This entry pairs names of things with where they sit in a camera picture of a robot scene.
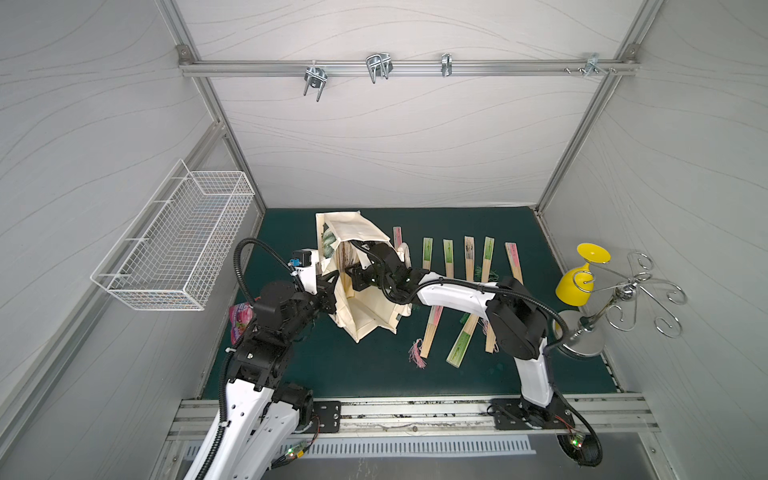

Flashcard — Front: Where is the small metal hook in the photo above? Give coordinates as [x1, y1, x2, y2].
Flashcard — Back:
[441, 53, 453, 78]

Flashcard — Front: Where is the chrome wire glass rack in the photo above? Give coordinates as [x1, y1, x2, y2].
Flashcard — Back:
[552, 251, 688, 358]

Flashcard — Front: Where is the metal double hook left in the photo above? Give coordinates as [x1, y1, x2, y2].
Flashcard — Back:
[303, 65, 328, 102]

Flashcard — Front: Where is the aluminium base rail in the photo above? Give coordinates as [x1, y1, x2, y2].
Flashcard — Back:
[166, 393, 660, 440]

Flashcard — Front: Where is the pink snack packet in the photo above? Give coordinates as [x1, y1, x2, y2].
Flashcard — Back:
[229, 302, 253, 345]

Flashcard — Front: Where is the bamboo folding fan green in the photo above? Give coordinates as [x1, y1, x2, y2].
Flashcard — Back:
[442, 239, 454, 278]
[480, 237, 498, 283]

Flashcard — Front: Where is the white wire basket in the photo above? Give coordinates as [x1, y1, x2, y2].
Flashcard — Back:
[90, 159, 255, 311]

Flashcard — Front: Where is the metal hook right end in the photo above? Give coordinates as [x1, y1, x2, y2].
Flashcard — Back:
[564, 54, 617, 78]

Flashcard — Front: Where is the yellow plastic wine glass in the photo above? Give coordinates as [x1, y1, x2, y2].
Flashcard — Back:
[555, 243, 612, 307]

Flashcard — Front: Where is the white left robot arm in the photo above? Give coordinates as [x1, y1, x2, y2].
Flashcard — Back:
[186, 238, 338, 479]

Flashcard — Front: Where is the aluminium crossbar rail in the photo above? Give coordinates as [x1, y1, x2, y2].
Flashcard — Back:
[179, 54, 640, 78]

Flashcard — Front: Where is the metal double hook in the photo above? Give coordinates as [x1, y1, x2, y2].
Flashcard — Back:
[365, 52, 393, 84]
[303, 65, 328, 102]

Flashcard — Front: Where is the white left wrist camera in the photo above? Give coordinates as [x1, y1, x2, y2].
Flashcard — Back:
[289, 249, 319, 295]

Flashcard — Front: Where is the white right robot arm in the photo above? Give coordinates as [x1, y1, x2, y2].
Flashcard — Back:
[345, 240, 604, 468]

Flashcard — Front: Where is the bamboo folding fan pink tassel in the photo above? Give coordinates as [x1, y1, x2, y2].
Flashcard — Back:
[464, 236, 475, 282]

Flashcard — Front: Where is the metal double hook middle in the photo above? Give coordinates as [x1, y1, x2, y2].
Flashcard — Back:
[365, 52, 393, 84]

